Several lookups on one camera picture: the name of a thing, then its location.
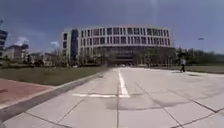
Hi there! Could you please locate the white building with window grid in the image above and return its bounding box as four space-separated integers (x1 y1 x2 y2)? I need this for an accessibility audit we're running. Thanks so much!
61 25 176 67

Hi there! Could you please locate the pale concrete slab plaza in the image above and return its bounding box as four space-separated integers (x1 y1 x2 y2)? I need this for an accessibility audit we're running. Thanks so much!
0 66 224 128

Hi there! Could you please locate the grass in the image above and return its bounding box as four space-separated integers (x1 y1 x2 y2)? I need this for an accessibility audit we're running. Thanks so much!
156 64 224 75
0 65 110 87

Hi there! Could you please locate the person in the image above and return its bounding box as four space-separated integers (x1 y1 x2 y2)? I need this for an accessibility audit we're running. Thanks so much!
179 57 187 73

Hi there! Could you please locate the dark grey kerb strip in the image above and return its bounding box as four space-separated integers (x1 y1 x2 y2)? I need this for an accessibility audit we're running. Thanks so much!
0 68 111 123

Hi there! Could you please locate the row of trees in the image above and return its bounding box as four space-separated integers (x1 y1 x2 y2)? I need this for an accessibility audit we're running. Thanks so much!
174 46 224 67

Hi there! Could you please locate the group of low buildings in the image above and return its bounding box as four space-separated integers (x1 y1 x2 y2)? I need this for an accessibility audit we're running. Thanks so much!
2 43 63 66

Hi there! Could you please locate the red brick path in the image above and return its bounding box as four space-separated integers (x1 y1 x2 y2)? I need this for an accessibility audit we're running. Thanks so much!
0 78 56 106

